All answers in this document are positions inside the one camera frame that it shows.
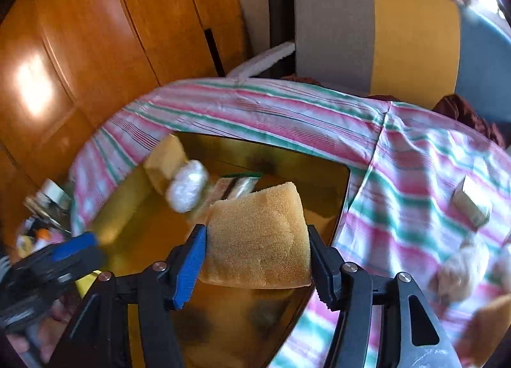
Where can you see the gold tray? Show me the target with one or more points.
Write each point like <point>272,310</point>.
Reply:
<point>239,320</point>

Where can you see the black post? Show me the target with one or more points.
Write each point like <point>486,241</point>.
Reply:
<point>281,12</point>

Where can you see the maroon cloth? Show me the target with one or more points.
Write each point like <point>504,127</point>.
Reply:
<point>463,112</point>

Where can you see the grey yellow blue headboard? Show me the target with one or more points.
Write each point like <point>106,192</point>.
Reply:
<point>411,36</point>

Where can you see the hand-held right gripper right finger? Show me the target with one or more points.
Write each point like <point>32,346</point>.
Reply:
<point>324,272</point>

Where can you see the clear plastic wrapped bundle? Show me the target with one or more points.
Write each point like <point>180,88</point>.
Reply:
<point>465,268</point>

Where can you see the green white packet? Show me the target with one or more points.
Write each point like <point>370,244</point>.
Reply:
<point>237,188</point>

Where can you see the small yellow sponge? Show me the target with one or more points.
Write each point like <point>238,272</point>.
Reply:
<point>163,160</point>

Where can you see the wooden wardrobe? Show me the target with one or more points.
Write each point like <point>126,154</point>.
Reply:
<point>99,44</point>

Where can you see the beige cardboard box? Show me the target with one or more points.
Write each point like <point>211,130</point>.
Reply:
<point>471,202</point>

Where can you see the striped bed sheet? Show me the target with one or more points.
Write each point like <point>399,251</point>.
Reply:
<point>399,160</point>

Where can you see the white bed rail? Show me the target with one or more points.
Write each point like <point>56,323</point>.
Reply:
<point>263,60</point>

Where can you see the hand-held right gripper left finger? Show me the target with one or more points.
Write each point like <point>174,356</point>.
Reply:
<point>191,262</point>

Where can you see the plastic white bundle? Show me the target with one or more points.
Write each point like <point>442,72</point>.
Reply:
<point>187,186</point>

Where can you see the large yellow sponge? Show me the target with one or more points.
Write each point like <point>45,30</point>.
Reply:
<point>257,232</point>

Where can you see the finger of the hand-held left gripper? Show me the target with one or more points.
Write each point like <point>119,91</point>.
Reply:
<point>76,247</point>

